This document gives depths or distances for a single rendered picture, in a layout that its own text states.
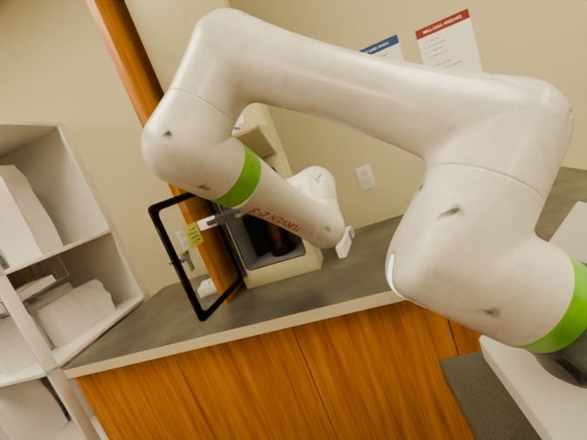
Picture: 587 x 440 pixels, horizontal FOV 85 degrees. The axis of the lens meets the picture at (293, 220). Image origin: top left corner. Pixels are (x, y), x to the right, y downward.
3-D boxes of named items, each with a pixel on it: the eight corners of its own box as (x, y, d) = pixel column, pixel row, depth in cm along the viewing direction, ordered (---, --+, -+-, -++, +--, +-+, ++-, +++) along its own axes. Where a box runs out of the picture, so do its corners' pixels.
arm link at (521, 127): (625, 67, 31) (196, -24, 47) (562, 219, 30) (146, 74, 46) (555, 127, 44) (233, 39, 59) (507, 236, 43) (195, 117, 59)
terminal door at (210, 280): (244, 279, 128) (203, 186, 121) (203, 324, 101) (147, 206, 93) (242, 279, 129) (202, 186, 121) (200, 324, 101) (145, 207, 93)
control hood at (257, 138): (200, 181, 123) (189, 156, 121) (277, 151, 114) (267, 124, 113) (185, 186, 112) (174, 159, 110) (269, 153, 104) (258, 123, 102)
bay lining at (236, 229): (263, 250, 152) (234, 179, 146) (314, 234, 146) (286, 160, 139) (246, 271, 129) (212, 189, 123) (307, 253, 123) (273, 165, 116)
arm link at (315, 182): (334, 174, 94) (324, 152, 85) (344, 210, 88) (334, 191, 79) (291, 189, 98) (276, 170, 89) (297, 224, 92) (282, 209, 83)
